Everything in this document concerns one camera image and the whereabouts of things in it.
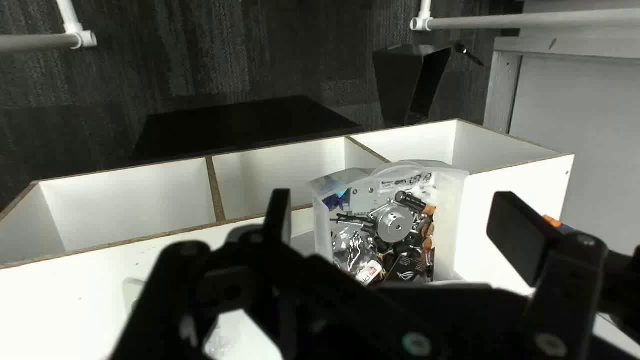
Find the black bin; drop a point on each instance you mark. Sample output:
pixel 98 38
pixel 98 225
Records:
pixel 400 81

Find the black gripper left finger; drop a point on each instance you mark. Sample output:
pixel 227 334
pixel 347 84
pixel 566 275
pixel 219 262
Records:
pixel 276 221

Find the white cabinet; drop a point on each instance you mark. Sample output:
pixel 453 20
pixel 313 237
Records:
pixel 581 133

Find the silver round metal part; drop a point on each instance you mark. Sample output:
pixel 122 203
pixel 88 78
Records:
pixel 393 223

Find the clear bag blue print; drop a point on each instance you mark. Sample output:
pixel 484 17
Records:
pixel 337 198

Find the clear plastic drawer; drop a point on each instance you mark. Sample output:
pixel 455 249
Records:
pixel 321 232

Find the white cubby shelf unit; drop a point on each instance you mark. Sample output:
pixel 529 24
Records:
pixel 120 207

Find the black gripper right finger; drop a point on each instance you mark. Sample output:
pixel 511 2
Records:
pixel 512 227

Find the white PVC pipe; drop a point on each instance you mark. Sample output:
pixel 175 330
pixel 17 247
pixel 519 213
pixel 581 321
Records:
pixel 40 40
pixel 532 20

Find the black low table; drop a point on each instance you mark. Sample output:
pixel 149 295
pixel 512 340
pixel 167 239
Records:
pixel 247 122

